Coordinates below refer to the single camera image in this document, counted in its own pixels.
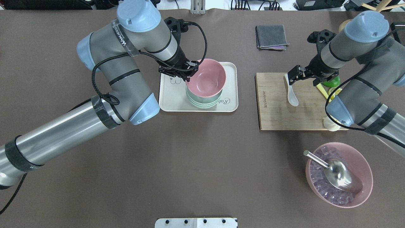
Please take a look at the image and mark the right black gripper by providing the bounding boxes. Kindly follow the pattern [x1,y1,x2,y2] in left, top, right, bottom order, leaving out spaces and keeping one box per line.
[287,65,338,86]

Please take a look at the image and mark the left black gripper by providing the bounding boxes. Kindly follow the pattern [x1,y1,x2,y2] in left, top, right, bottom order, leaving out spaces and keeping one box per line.
[158,60,200,79]

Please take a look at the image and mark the small pink bowl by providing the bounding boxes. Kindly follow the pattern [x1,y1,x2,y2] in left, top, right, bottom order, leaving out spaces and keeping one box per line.
[186,58,227,98]

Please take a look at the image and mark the white ceramic soup spoon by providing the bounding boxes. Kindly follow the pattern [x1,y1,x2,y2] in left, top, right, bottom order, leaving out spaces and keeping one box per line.
[284,74,299,107]

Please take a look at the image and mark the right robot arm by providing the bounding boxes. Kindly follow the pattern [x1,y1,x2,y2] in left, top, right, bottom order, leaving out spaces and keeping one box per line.
[287,11,405,157]

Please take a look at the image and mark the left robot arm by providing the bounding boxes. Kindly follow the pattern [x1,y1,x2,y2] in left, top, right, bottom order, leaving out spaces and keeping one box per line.
[1,0,196,190]

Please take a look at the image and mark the green bowl stack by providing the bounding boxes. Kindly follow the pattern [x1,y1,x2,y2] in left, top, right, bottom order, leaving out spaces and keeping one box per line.
[186,87,223,109]

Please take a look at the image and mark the large pink bowl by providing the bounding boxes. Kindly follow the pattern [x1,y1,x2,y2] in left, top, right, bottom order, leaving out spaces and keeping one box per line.
[305,142,374,208]

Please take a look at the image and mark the yellow plastic knife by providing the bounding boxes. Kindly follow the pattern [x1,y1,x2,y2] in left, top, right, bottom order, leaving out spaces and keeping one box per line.
[316,83,329,100]

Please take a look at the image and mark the white bear serving tray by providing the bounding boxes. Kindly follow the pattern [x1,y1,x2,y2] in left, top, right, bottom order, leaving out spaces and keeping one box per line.
[158,62,239,112]

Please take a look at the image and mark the bamboo cutting board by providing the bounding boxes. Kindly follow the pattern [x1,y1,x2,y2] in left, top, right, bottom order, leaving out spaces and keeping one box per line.
[255,73,326,131]

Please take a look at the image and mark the green lime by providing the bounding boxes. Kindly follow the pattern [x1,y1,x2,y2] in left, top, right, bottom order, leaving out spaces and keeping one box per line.
[322,76,340,88]

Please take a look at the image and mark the folded grey cloth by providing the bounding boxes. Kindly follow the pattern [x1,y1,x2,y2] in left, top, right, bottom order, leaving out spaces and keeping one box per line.
[255,25,289,51]

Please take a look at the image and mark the wooden mug tree stand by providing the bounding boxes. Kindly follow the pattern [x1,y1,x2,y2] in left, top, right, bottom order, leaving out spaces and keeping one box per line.
[349,0,405,12]

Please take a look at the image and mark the metal ice scoop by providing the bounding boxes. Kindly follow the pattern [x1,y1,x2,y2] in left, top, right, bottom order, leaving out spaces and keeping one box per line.
[303,150,363,194]

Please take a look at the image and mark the clear ice cubes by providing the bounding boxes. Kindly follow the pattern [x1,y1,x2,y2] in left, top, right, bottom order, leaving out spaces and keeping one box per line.
[309,146,355,206]

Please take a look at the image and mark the metal mount at top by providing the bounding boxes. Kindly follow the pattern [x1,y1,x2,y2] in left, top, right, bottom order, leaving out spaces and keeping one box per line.
[190,0,206,15]

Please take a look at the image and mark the white bracket at bottom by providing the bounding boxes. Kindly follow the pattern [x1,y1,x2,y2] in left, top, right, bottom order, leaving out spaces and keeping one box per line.
[154,217,238,228]

